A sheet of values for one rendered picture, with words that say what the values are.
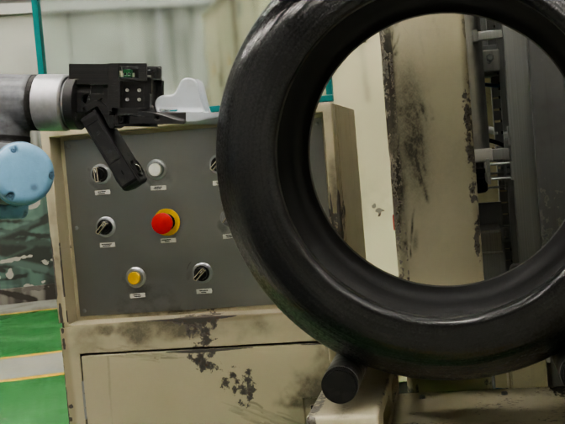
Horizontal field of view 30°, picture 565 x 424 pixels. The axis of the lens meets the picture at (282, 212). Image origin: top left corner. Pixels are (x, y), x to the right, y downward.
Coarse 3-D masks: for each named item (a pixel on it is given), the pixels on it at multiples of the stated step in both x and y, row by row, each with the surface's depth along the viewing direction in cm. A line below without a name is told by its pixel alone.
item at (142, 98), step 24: (72, 72) 138; (96, 72) 137; (120, 72) 137; (144, 72) 135; (72, 96) 137; (96, 96) 138; (120, 96) 136; (144, 96) 136; (72, 120) 137; (120, 120) 136
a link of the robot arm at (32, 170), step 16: (0, 144) 128; (16, 144) 125; (32, 144) 129; (0, 160) 124; (16, 160) 125; (32, 160) 125; (48, 160) 126; (0, 176) 124; (16, 176) 125; (32, 176) 125; (48, 176) 126; (0, 192) 124; (16, 192) 125; (32, 192) 125
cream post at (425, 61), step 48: (384, 48) 159; (432, 48) 158; (384, 96) 160; (432, 96) 159; (432, 144) 159; (432, 192) 160; (432, 240) 160; (480, 240) 159; (432, 384) 161; (480, 384) 160
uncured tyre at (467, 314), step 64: (320, 0) 122; (384, 0) 147; (448, 0) 146; (512, 0) 144; (256, 64) 125; (320, 64) 149; (256, 128) 125; (256, 192) 125; (256, 256) 127; (320, 256) 151; (320, 320) 125; (384, 320) 123; (448, 320) 122; (512, 320) 121
